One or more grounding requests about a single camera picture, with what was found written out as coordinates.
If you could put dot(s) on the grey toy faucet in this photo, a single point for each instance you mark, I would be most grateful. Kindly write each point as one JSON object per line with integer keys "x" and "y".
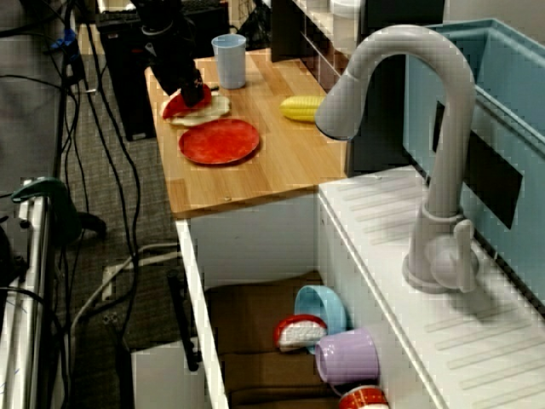
{"x": 451, "y": 128}

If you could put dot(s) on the teal plastic bin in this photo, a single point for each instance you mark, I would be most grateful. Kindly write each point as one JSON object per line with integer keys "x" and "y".
{"x": 511, "y": 85}

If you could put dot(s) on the red round plate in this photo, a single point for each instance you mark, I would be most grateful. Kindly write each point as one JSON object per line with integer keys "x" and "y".
{"x": 219, "y": 140}

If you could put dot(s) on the white toy sink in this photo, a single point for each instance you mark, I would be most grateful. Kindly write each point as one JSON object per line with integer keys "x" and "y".
{"x": 264, "y": 238}

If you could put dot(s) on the black hutch side panel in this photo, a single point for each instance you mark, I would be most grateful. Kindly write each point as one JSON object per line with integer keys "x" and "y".
{"x": 283, "y": 30}

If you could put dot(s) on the purple plastic mug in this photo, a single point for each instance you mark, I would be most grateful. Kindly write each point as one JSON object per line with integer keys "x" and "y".
{"x": 347, "y": 355}

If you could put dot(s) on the red toy chili pepper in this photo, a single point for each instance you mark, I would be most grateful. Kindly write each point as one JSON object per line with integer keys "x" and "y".
{"x": 172, "y": 106}

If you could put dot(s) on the black computer tower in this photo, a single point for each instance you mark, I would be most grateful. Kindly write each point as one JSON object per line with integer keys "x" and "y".
{"x": 123, "y": 106}

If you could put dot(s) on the black upright kitchen panel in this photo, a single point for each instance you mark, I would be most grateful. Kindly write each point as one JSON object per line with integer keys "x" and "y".
{"x": 383, "y": 153}

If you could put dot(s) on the light blue plastic tumbler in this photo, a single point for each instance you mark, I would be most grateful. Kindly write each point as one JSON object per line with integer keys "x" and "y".
{"x": 230, "y": 64}

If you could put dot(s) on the light blue plastic bowl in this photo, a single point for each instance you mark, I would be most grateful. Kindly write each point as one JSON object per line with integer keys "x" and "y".
{"x": 330, "y": 304}

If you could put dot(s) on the red tomato can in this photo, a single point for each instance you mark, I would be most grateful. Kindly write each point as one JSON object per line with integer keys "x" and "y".
{"x": 362, "y": 398}

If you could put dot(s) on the yellow toy corn cob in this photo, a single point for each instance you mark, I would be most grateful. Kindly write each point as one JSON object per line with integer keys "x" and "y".
{"x": 302, "y": 107}

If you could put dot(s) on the white aluminium frame rail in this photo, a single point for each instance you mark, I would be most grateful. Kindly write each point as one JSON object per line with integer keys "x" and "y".
{"x": 30, "y": 298}

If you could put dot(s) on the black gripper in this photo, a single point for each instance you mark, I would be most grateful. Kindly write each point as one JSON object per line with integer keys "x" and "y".
{"x": 176, "y": 78}

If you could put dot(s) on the red white toy food slice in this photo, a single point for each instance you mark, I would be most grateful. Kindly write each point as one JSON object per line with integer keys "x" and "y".
{"x": 300, "y": 334}

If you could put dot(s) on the cream scalloped plate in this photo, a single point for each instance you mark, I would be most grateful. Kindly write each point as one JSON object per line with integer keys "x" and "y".
{"x": 217, "y": 109}

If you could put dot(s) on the black rectangular bin label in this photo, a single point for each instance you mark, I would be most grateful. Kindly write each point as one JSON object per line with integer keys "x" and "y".
{"x": 489, "y": 179}

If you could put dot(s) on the white pot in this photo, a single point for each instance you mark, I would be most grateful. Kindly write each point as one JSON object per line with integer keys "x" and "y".
{"x": 345, "y": 17}

